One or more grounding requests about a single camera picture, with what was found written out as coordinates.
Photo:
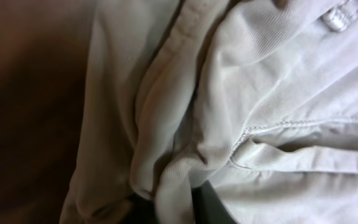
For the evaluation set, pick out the beige cotton shorts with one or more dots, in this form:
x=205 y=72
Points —
x=259 y=98

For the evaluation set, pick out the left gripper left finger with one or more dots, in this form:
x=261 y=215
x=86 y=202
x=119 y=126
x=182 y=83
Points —
x=142 y=211

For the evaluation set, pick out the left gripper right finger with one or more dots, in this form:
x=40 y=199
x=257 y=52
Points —
x=208 y=209

